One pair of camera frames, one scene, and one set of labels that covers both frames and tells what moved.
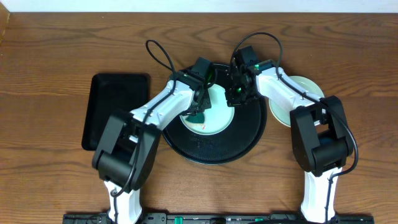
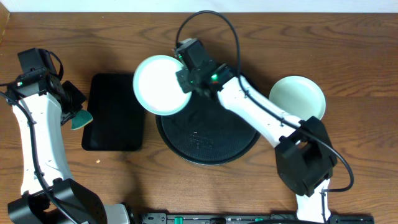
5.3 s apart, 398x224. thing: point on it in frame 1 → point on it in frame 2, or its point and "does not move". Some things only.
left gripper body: [205, 103] → [73, 102]
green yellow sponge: [199, 117] → [81, 118]
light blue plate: [217, 119] → [156, 86]
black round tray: [239, 140] does not move
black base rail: [190, 218] does not move
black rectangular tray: [111, 93] does not move
